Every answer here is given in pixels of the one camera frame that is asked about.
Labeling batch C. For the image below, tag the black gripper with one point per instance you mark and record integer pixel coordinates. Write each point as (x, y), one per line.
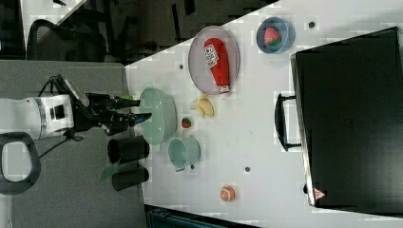
(102, 111)

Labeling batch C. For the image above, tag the red ketchup bottle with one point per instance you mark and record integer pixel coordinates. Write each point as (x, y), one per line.
(217, 60)

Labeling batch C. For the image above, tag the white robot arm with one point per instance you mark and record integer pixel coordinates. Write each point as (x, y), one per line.
(26, 121)

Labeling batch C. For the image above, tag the grey round plate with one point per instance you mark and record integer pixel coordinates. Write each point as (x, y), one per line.
(199, 71)

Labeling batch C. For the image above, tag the green colander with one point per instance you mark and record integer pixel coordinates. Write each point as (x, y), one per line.
(163, 121)

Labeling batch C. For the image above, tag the small red toy fruit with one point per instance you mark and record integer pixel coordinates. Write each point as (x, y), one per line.
(186, 123)

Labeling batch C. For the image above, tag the green spatula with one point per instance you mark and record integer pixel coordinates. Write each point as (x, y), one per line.
(109, 171)

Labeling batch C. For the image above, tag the small black pot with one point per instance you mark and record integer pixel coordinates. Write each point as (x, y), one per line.
(133, 177)

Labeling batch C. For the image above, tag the green cup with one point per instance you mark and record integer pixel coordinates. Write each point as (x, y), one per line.
(183, 152)

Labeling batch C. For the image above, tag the toy peeled banana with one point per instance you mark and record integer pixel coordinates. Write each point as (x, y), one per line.
(203, 106)

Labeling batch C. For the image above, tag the black office chair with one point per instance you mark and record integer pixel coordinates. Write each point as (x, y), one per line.
(49, 42)

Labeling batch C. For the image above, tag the toy orange half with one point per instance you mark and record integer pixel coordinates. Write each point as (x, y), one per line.
(227, 193)

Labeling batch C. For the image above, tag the toy strawberry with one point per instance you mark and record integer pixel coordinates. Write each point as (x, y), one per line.
(271, 37)

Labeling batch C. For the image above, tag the blue bowl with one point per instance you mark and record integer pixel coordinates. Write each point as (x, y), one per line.
(286, 31)

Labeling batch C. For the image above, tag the black toaster oven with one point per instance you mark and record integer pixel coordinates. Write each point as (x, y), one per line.
(349, 110)

